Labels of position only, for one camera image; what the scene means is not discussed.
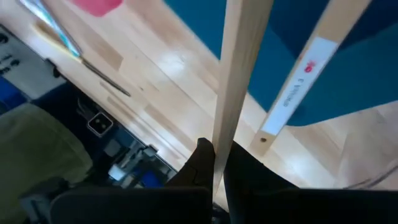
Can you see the white square connector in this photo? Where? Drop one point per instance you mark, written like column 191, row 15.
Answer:
column 100, row 124

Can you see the blue plastic bin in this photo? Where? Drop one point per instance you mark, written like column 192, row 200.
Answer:
column 357, row 77

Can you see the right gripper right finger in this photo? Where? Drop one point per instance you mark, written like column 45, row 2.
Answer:
column 248, row 186

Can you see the olive green cloth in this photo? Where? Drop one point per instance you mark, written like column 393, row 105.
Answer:
column 37, row 146

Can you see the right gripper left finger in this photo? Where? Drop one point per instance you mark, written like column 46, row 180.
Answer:
column 192, row 177

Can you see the white printed sign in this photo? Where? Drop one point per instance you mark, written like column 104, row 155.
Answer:
column 28, row 71

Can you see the pink translucent plastic bin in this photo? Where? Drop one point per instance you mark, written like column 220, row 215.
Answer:
column 96, row 6

